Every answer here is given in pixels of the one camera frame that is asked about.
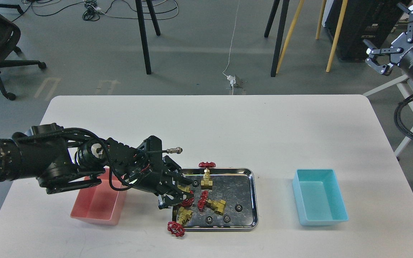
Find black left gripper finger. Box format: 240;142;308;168
163;157;193;186
158;186;194;210

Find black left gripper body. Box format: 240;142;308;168
120;135;182;196

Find brass valve red handle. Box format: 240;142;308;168
197;190;227;215
176;185;195;207
167;207;193;237
198;162;216;190

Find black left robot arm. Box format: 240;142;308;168
0;123;194;209

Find pink plastic box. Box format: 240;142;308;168
70;168;127;225

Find blue plastic box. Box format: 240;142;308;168
292;169;349;226

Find metal tray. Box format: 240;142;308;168
171;168;258;231

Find black and wood easel legs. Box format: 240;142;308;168
264;0;348;78

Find brass valve bottom red handle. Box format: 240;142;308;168
167;207;193;237

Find brass valve top red handle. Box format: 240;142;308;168
198;162;216;190

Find white power adapter with cable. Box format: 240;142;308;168
222;0;241;94

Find black floor cables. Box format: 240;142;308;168
20;0;180;22

